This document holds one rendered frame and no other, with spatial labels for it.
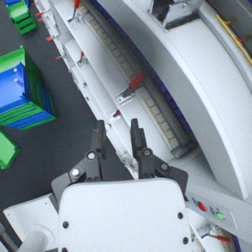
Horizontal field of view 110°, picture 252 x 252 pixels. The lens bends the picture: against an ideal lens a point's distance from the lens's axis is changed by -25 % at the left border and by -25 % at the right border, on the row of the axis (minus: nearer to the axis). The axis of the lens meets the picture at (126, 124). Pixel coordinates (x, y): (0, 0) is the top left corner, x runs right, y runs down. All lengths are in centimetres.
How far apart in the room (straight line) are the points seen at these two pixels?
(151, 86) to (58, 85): 98
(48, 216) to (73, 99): 83
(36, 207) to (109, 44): 79
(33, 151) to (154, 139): 98
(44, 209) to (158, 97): 75
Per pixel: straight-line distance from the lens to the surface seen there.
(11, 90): 79
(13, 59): 117
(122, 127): 45
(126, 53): 29
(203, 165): 22
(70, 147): 99
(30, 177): 115
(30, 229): 89
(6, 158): 125
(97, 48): 34
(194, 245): 86
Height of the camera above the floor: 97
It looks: 74 degrees down
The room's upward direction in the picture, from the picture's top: 53 degrees clockwise
